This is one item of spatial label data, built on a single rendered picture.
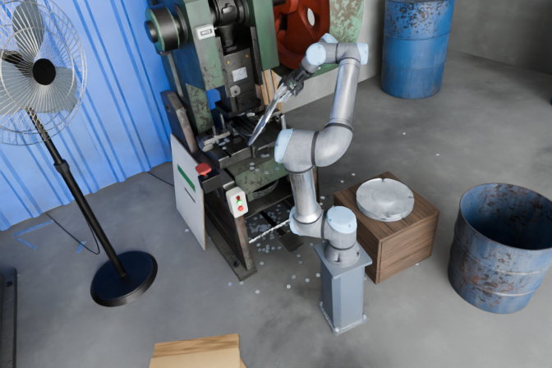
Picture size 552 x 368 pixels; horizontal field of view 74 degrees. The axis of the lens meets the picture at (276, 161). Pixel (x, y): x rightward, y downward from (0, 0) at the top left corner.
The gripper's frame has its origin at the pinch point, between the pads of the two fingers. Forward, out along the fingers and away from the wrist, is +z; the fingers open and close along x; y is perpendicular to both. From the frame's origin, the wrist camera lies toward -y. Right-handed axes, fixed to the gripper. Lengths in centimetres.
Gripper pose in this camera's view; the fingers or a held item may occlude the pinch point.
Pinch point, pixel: (278, 98)
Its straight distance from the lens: 166.0
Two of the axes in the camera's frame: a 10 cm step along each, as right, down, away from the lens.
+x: 7.8, 5.4, 3.1
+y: -0.9, 5.9, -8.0
